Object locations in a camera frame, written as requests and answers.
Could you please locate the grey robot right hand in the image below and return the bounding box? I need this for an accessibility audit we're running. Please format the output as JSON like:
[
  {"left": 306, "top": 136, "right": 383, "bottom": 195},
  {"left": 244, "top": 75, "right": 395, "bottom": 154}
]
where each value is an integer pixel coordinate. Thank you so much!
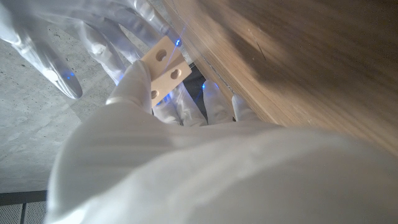
[{"left": 0, "top": 0, "right": 183, "bottom": 100}]

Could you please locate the black backdrop curtain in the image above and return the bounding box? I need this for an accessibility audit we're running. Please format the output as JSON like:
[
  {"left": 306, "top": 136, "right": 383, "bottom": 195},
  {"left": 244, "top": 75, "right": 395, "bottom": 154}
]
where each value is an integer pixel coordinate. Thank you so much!
[{"left": 182, "top": 63, "right": 208, "bottom": 121}]

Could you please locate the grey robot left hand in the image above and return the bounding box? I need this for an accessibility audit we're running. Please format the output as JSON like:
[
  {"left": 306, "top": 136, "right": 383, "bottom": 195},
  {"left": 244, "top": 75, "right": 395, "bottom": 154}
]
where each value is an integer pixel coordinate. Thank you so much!
[{"left": 45, "top": 59, "right": 398, "bottom": 224}]

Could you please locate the wooden block with holes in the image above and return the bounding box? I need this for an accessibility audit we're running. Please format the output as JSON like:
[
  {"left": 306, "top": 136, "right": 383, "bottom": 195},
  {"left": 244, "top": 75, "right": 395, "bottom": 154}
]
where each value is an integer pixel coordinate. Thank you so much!
[{"left": 139, "top": 35, "right": 193, "bottom": 108}]

